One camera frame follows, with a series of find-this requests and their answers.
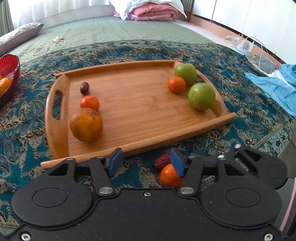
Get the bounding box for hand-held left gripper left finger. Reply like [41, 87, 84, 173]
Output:
[46, 148, 123, 197]

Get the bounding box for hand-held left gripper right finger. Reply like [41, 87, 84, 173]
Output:
[170, 148, 234, 195]

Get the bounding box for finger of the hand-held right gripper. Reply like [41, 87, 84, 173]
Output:
[233, 144, 266, 172]

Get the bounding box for mandarin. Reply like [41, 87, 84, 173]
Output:
[159, 164, 184, 188]
[80, 95, 100, 112]
[168, 77, 186, 94]

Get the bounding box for large orange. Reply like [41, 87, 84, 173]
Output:
[70, 108, 103, 143]

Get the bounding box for wooden tray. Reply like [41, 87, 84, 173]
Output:
[40, 60, 237, 169]

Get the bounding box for pale green apple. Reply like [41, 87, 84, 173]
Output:
[187, 83, 216, 111]

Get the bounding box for teal paisley blanket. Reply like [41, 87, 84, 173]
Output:
[0, 39, 296, 230]

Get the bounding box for blue cloth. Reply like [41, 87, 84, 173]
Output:
[245, 64, 296, 117]

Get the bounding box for grey cloth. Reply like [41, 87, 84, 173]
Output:
[253, 54, 277, 73]

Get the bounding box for green bedspread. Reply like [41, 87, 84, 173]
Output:
[7, 15, 215, 61]

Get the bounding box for orange persimmon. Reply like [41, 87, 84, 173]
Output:
[0, 77, 12, 95]

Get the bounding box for white wardrobe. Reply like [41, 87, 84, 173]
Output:
[193, 0, 296, 64]

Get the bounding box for red glass bowl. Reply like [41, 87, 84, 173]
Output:
[0, 54, 20, 108]

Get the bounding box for pink folded blanket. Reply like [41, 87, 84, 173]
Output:
[113, 3, 178, 22]

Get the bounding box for pink folded blankets with pillow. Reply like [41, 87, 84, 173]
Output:
[109, 0, 188, 21]

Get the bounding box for floral pillow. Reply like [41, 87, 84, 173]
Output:
[0, 22, 45, 57]

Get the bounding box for white sheer curtain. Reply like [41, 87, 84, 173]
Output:
[9, 0, 114, 29]

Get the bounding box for white cable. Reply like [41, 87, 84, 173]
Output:
[240, 36, 269, 70]

